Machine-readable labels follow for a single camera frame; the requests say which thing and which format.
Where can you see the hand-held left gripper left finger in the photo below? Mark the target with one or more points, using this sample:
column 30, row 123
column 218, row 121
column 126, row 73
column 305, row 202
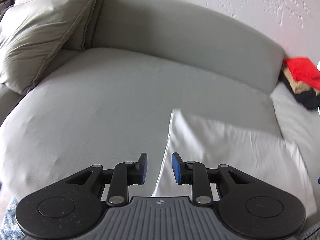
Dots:
column 143, row 168

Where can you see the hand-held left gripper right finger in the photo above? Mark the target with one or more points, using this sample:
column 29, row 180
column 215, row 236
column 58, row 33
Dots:
column 176, row 168

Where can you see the light grey hoodie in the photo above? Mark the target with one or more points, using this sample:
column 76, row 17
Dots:
column 225, row 150

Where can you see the grey fabric sofa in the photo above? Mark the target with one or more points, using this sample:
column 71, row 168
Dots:
column 100, row 105

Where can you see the grey sofa seat cushion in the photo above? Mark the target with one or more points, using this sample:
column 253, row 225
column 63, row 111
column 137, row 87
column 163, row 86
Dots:
column 295, row 120

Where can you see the blue white patterned rug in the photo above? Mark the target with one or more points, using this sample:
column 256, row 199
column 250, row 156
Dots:
column 8, row 220

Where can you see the black folded garment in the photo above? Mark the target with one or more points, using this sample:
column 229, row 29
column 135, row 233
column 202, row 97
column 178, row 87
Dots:
column 308, row 100

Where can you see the red folded garment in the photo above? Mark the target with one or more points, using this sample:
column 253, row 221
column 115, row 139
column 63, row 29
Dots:
column 302, row 71

